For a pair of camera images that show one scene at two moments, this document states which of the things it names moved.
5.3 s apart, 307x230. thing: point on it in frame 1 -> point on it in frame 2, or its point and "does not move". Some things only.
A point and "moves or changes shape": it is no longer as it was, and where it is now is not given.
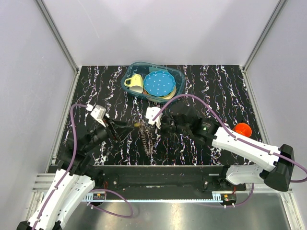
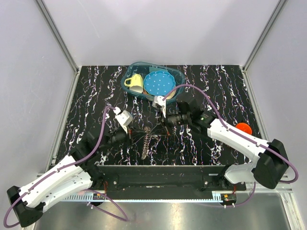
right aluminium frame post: [279, 7] does not move
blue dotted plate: [159, 83] does not move
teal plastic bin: [154, 83] does not move
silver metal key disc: [147, 132] moves or changes shape
